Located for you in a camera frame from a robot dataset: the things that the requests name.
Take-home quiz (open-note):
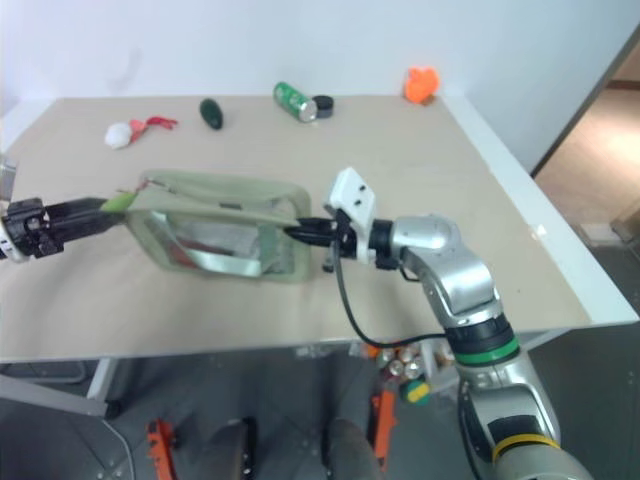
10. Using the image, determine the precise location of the green and yellow ball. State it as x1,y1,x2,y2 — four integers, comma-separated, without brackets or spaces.
401,378,432,405

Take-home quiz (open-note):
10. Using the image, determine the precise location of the dark green avocado toy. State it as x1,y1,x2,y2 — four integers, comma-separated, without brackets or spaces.
198,97,225,132

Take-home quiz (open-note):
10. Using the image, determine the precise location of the white ball with red ribbon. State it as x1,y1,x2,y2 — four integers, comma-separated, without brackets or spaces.
104,115,179,150

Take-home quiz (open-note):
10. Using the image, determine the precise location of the orange plush toy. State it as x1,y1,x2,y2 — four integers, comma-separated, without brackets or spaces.
403,66,441,104

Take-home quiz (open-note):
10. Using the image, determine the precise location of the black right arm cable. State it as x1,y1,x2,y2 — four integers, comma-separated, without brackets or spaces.
332,244,454,348

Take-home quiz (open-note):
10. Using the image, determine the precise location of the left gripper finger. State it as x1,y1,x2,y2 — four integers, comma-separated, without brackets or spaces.
48,212,127,242
43,197,110,220

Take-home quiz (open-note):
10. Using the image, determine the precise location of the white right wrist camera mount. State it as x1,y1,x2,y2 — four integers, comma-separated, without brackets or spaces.
322,167,377,264

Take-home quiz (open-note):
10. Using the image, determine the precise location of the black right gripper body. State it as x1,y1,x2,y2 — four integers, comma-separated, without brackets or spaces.
321,208,360,275

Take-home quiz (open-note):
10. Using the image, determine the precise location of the white table leg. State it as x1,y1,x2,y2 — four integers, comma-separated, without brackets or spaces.
87,356,126,401

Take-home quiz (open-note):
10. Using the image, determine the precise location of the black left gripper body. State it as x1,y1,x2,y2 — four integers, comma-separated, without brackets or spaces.
1,197,67,261

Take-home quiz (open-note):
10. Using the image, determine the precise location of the orange and black tool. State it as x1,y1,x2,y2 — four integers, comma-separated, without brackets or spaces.
144,419,179,480
369,388,399,474

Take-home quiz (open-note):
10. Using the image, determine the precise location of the green drink can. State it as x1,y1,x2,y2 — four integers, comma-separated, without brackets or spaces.
272,81,320,123

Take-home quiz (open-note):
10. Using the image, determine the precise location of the green zip pouch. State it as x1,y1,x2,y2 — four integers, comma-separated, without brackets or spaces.
122,168,314,285

